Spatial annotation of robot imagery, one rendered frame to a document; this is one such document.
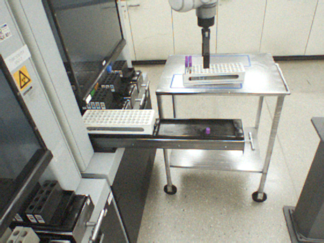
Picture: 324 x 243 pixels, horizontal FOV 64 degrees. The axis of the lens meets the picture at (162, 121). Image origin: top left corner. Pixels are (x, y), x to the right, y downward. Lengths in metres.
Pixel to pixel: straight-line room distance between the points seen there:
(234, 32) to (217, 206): 2.13
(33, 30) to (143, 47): 2.68
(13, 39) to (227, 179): 1.58
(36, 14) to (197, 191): 1.44
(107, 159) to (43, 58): 0.47
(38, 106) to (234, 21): 2.73
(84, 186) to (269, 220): 1.17
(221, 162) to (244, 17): 2.01
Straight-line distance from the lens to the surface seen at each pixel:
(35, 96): 0.78
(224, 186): 1.89
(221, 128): 1.05
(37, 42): 0.81
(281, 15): 3.33
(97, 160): 1.09
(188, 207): 1.77
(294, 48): 3.51
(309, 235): 1.70
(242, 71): 1.30
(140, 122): 1.01
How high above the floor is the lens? 1.47
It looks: 37 degrees down
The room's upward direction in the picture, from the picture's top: 7 degrees counter-clockwise
